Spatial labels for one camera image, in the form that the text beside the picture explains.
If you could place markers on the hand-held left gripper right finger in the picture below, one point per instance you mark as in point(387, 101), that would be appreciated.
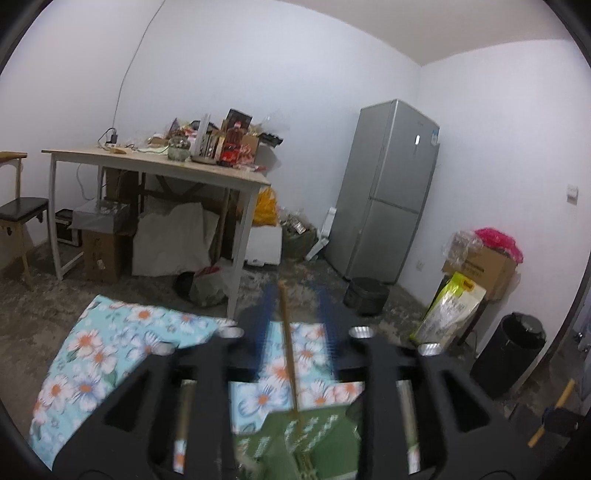
point(330, 332)

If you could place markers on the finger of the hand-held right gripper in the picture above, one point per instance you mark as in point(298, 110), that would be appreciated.
point(563, 420)

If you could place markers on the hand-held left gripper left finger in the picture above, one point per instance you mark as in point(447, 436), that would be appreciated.
point(261, 332)

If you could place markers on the single tan chopstick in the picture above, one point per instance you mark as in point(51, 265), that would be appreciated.
point(565, 392)
point(290, 350)

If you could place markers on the green plastic utensil caddy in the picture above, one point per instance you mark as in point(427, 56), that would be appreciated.
point(323, 443)

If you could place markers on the black cooking pot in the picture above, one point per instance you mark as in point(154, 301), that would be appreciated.
point(367, 297)

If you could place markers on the black trash bin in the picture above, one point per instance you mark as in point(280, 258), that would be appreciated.
point(508, 355)

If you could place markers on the white foam box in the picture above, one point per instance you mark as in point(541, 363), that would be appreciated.
point(263, 244)

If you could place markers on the white folded stand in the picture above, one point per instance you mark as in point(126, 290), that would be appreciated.
point(323, 240)

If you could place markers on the dark green bag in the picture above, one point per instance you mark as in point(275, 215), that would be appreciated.
point(298, 237)

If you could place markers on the yellow and white rice bag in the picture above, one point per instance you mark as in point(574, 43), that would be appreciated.
point(450, 307)

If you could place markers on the yellow plastic bag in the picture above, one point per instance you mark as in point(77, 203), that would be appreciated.
point(267, 207)

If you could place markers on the white woven sack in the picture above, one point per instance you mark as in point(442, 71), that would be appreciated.
point(171, 240)

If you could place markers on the grey refrigerator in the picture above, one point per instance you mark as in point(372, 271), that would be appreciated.
point(388, 194)

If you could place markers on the clear plastic bag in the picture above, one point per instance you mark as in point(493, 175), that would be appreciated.
point(459, 244)

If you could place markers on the large open cardboard box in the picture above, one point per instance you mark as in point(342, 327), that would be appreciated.
point(485, 270)

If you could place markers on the floral blue tablecloth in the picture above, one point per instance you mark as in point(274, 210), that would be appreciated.
point(92, 350)

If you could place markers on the brown cardboard box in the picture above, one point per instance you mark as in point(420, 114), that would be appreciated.
point(101, 256)

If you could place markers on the red drink bottle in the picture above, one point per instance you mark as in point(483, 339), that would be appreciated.
point(232, 147)

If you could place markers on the pink plastic bag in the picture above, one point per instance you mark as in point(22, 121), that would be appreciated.
point(501, 242)

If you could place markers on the clutter pile on desk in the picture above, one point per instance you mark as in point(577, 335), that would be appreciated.
point(251, 143)

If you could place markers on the plastic-wrapped grey box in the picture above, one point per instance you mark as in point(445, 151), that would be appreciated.
point(104, 216)

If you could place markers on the glass jar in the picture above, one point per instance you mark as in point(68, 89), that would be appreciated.
point(179, 150)

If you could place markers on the wooden desk with white legs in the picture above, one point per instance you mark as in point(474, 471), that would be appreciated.
point(138, 161)

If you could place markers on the silver metal case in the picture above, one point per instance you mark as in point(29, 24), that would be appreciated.
point(67, 228)

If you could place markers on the black power adapter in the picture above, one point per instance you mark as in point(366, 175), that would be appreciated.
point(112, 137)

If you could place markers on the wooden chair with black seat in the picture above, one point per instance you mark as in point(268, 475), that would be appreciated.
point(23, 207)

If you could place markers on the white wall socket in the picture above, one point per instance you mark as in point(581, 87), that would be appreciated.
point(572, 194)

